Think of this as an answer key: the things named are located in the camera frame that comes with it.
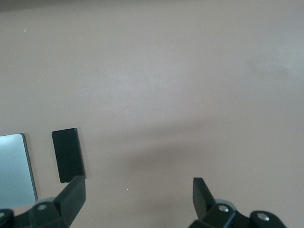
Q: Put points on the silver laptop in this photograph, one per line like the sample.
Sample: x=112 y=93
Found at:
x=14 y=171

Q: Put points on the black smartphone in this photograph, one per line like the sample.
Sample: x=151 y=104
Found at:
x=69 y=156

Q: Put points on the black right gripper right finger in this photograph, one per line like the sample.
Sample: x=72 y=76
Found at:
x=204 y=202

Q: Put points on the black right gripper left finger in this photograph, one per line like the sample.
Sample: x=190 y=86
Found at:
x=71 y=199

